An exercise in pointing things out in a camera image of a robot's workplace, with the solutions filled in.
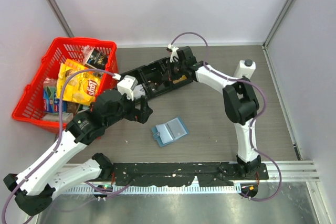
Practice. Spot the aluminium rail frame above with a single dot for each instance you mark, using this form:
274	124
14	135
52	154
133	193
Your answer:
282	172

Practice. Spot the red plastic shopping basket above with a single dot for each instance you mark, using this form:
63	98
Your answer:
30	108

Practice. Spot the black three-compartment organizer tray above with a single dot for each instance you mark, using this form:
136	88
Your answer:
150	76

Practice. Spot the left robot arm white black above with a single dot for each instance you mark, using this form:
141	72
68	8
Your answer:
36	187

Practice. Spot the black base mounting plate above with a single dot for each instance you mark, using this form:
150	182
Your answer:
180	174

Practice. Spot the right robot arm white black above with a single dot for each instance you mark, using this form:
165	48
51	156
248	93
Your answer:
240	101

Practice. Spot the yellow Lays chips bag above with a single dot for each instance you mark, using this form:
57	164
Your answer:
82	88

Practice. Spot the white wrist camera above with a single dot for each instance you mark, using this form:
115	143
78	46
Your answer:
127	85
173	50

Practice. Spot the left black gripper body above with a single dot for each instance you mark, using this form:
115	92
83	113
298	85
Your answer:
130	113

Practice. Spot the blue leather card holder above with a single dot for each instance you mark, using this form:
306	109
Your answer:
169	132

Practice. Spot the blue packaged item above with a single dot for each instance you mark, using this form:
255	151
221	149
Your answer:
51	102

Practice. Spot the white card in tray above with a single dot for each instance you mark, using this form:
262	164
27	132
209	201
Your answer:
139	91

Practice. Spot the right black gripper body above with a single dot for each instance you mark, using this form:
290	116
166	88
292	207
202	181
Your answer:
179	67

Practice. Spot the black snack box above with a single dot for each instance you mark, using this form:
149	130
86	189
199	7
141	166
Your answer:
94	59

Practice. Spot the gold card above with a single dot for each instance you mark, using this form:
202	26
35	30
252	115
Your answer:
182	78

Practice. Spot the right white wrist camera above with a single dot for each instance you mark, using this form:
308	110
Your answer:
173	50

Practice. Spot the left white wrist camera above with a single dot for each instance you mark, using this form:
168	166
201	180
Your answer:
127	85

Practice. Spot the white bottle grey cap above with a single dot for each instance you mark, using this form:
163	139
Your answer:
245	68

